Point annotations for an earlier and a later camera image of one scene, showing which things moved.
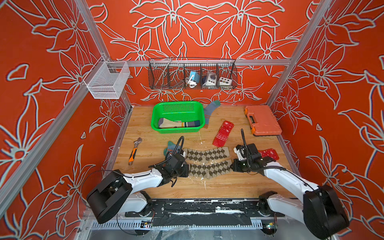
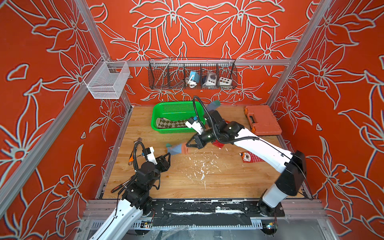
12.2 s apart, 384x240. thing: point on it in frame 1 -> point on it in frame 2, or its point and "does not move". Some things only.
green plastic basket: [178, 111] does not move
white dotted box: [224, 81] does not move
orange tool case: [262, 120] does not move
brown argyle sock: [203, 155] -> [163, 123]
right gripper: [235, 167] -> [199, 141]
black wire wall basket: [192, 73] does not move
